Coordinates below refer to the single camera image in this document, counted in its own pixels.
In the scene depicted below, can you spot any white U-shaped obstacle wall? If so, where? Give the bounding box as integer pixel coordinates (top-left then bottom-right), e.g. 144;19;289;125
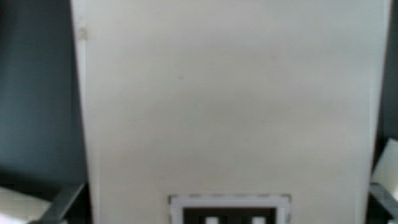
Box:
0;187;49;224

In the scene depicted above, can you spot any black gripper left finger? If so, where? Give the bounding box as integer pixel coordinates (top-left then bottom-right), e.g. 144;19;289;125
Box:
33;183;89;224

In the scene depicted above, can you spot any white cabinet body box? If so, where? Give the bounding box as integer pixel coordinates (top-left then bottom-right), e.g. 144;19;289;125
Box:
371;139;398;198

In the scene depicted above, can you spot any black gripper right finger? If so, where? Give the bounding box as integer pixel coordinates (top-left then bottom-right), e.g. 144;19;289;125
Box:
367;183;398;224

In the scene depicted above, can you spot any white cabinet top with knob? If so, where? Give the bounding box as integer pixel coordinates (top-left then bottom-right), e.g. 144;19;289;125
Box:
71;0;392;224

